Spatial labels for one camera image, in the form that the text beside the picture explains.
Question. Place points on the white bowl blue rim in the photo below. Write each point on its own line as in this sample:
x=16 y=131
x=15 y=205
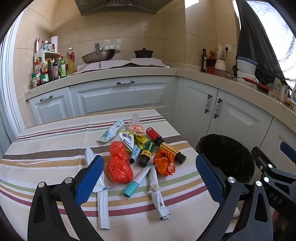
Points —
x=246 y=66

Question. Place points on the white blue flat packet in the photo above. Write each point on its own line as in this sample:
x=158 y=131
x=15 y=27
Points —
x=105 y=184

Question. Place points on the dark oil bottle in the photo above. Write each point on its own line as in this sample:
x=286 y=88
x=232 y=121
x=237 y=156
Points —
x=203 y=62

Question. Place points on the yellow bottle black cap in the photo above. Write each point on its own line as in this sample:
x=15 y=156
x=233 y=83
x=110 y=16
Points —
x=171 y=150

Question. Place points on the clear glass cup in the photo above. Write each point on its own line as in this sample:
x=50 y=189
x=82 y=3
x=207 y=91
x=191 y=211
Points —
x=272 y=90
x=283 y=93

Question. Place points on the white tube teal cap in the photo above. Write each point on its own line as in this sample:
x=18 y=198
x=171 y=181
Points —
x=136 y=183

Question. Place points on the red kitchen utensil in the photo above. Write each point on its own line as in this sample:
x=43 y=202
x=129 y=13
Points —
x=256 y=83

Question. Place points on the white jar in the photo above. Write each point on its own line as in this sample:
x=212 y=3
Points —
x=220 y=67

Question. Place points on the white door frame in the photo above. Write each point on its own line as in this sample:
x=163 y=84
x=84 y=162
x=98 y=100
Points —
x=9 y=92

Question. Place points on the black lidded pot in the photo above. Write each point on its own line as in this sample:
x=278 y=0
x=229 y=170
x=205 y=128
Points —
x=143 y=53

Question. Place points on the red bottle black cap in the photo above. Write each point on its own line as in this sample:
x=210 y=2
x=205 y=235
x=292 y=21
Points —
x=153 y=134

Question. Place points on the long white wrapper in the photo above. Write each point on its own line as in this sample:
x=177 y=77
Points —
x=104 y=213

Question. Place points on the blue white foil wrapper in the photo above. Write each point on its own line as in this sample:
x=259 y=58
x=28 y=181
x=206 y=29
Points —
x=111 y=132

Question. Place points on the group of condiment bottles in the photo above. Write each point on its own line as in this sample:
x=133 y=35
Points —
x=62 y=67

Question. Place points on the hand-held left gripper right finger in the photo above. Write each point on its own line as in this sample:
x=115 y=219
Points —
x=209 y=178

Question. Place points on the black trash bin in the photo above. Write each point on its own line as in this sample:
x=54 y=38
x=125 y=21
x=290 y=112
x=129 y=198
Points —
x=226 y=157

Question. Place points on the white wall switch panel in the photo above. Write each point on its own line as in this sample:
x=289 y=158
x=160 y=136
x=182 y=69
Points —
x=119 y=44

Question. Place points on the white rolled tied wrapper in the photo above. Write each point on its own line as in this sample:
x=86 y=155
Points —
x=156 y=197

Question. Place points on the white paper towel roll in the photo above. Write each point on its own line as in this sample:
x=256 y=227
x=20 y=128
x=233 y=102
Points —
x=54 y=42

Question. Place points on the wide white cabinet front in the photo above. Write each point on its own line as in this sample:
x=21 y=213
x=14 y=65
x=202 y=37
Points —
x=120 y=97

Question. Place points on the white plain bowl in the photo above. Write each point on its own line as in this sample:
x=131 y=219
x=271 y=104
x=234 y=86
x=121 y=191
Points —
x=246 y=76

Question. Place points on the window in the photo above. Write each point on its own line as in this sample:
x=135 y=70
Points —
x=277 y=27

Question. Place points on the white spice rack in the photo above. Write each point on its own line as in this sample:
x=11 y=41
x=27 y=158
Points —
x=49 y=54

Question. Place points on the blue tube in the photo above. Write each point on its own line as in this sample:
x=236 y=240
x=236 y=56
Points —
x=135 y=154

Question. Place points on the red plastic bag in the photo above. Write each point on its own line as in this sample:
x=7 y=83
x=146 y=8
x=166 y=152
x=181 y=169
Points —
x=119 y=169

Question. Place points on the beige stove cover sheet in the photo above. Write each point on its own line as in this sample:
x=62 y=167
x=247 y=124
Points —
x=115 y=63

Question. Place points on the steel wok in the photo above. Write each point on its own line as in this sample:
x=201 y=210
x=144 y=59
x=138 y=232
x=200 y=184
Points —
x=99 y=56

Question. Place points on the green bottle black cap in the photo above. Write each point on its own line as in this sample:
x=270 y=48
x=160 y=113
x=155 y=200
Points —
x=146 y=153

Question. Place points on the orange printed clear plastic bag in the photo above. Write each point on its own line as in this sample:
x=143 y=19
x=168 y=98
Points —
x=136 y=127

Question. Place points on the striped tablecloth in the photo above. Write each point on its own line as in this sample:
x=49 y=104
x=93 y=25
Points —
x=57 y=143

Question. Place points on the yellow wrapper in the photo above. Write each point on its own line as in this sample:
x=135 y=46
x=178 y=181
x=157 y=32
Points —
x=141 y=139

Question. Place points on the white spray bottle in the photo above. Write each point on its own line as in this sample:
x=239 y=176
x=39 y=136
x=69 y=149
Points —
x=293 y=95

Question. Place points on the dark curtain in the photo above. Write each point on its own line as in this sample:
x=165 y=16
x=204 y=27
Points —
x=254 y=34

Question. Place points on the white wall outlet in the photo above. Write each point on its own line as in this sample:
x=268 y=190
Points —
x=227 y=48

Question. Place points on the yellow white printed packet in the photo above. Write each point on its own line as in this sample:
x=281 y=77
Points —
x=127 y=139

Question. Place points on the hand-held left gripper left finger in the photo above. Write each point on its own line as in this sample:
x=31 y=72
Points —
x=90 y=180

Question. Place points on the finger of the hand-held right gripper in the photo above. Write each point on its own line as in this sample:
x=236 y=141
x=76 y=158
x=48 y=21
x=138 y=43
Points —
x=288 y=149
x=261 y=160

